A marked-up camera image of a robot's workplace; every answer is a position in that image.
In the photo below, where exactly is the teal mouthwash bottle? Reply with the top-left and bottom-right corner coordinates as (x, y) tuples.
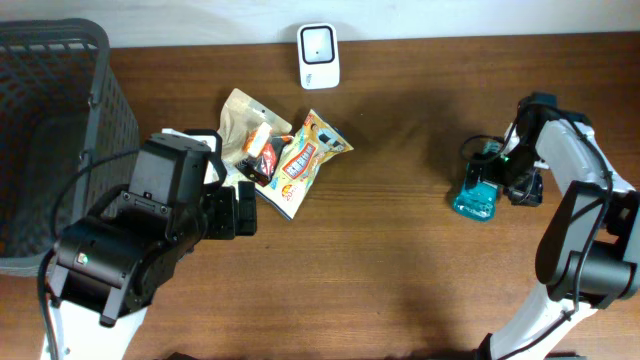
(452, 140), (504, 223)

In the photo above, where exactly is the yellow snack bag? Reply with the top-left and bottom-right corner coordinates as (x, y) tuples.
(256, 109), (354, 220)

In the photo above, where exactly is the dark red black packet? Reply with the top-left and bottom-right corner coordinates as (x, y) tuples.
(235, 135), (294, 186)

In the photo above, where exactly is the small orange packet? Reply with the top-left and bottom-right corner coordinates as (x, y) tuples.
(243, 122), (272, 158)

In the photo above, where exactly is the beige kraft pouch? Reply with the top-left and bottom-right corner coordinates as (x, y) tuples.
(218, 88), (292, 164)

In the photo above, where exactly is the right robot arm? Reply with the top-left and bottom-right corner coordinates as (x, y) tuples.
(453, 92), (639, 359)

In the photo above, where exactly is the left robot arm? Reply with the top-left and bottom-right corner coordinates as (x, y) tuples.
(37, 129), (257, 359)

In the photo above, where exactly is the white barcode scanner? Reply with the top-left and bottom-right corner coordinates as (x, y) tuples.
(296, 23), (340, 90)

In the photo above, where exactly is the grey plastic mesh basket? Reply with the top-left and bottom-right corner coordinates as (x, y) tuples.
(1, 19), (139, 277)

